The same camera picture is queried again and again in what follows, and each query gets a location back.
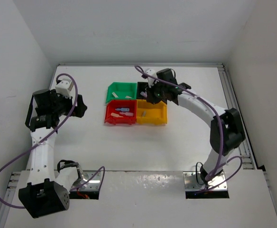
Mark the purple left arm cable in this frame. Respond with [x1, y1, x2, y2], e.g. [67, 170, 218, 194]
[0, 73, 105, 209]

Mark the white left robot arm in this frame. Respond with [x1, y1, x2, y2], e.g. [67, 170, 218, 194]
[18, 89, 87, 219]

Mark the orange correction tape dispenser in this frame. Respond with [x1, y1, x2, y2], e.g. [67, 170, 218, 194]
[111, 113, 121, 118]

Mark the yellow plastic bin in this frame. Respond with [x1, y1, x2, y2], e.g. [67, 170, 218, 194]
[136, 99, 167, 125]

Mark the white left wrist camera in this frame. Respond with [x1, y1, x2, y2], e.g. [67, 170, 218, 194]
[55, 79, 74, 99]

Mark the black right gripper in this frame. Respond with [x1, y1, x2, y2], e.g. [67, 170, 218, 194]
[145, 79, 167, 104]

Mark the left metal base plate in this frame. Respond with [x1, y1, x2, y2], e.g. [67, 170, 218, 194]
[70, 171, 102, 191]

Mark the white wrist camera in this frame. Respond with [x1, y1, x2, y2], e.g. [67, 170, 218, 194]
[55, 79, 74, 99]
[145, 68, 157, 88]

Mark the black plastic bin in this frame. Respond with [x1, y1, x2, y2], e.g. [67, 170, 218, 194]
[136, 82, 168, 105]

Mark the metal base plate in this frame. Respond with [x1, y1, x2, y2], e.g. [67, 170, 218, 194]
[183, 171, 228, 192]
[70, 171, 102, 191]

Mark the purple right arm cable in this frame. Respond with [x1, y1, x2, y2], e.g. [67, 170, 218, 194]
[134, 65, 243, 192]

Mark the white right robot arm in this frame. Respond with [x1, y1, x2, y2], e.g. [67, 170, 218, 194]
[142, 68, 245, 184]

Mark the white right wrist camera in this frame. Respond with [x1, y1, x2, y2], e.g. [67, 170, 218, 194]
[145, 68, 157, 88]

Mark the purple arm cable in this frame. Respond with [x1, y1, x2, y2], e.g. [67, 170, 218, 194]
[134, 65, 243, 192]
[0, 73, 105, 209]

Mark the green plastic bin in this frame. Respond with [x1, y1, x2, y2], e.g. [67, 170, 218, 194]
[105, 82, 137, 104]

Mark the red plastic bin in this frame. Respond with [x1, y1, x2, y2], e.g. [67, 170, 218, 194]
[104, 100, 137, 125]

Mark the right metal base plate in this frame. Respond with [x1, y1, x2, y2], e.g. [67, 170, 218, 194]
[183, 171, 228, 192]

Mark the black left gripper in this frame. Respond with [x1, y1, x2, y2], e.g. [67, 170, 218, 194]
[50, 89, 86, 118]

